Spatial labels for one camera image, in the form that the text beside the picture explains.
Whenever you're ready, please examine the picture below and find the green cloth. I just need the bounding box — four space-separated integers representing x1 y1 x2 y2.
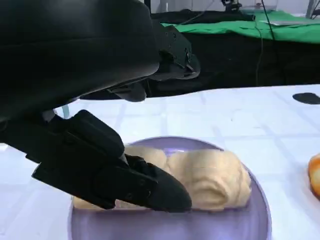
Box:
159 11 320 45

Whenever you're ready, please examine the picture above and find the orange and white bread roll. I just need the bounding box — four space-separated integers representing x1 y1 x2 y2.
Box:
307 153 320 201

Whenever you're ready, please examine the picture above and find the clear plastic container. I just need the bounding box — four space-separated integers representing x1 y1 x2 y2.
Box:
238 0 280 13

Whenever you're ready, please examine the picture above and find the thin black cable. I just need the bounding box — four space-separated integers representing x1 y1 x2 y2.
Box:
254 0 266 87

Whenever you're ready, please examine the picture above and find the beige towel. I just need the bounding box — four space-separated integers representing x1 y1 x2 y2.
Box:
73 146 252 212

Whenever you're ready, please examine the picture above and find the lilac plate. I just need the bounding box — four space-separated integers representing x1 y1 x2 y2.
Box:
67 136 273 240

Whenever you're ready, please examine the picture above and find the grey flat sheet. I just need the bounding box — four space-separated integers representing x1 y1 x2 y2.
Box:
259 18 320 27

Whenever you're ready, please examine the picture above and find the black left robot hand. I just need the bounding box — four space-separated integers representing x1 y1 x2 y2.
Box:
0 0 201 213

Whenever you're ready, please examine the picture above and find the black cloth drape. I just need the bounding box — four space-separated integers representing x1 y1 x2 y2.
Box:
146 9 320 99

